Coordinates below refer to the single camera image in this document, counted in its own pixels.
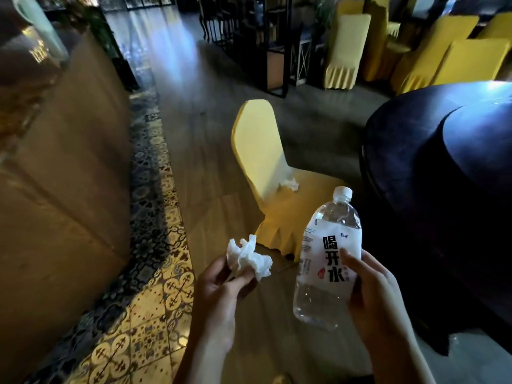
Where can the black metal shelf divider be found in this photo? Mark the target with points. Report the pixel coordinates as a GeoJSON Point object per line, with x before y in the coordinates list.
{"type": "Point", "coordinates": [248, 31]}

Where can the small crumpled white tissue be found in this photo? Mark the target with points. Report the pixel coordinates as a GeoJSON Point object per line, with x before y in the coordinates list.
{"type": "Point", "coordinates": [289, 184]}

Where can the person's left hand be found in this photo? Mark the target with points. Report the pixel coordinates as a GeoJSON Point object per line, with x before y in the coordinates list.
{"type": "Point", "coordinates": [216, 307]}

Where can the group of yellow covered chairs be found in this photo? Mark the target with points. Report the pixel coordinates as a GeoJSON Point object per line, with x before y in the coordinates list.
{"type": "Point", "coordinates": [424, 55]}

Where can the pale green container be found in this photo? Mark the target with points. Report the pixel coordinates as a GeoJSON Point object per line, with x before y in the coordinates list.
{"type": "Point", "coordinates": [40, 27]}

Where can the clear plastic water bottle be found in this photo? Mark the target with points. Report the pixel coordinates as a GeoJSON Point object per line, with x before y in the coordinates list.
{"type": "Point", "coordinates": [326, 251]}

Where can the brown wooden counter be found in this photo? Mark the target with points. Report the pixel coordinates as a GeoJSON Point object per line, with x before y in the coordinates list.
{"type": "Point", "coordinates": [68, 175]}

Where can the dark round glass turntable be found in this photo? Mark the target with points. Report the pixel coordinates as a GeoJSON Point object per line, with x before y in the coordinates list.
{"type": "Point", "coordinates": [480, 155]}

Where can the dark round dining table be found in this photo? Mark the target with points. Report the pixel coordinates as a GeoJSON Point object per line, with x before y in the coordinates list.
{"type": "Point", "coordinates": [404, 163]}

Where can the person's left forearm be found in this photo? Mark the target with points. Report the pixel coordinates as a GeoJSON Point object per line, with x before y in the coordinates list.
{"type": "Point", "coordinates": [204, 365]}

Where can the person's left thumb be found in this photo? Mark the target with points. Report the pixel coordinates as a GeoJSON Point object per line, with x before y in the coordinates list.
{"type": "Point", "coordinates": [242, 285]}

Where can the person's right thumb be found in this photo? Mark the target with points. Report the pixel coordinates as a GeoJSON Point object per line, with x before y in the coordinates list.
{"type": "Point", "coordinates": [355, 264]}

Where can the white lantern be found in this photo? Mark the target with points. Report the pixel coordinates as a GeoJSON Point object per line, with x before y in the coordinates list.
{"type": "Point", "coordinates": [304, 59]}

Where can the person's right forearm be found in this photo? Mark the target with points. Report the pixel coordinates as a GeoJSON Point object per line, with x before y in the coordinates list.
{"type": "Point", "coordinates": [400, 367]}

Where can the person's right hand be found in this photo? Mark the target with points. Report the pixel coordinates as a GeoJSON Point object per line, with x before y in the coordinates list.
{"type": "Point", "coordinates": [380, 303]}

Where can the yellow skirted banquet chair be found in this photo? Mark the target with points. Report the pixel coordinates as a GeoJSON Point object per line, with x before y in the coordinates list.
{"type": "Point", "coordinates": [264, 155]}

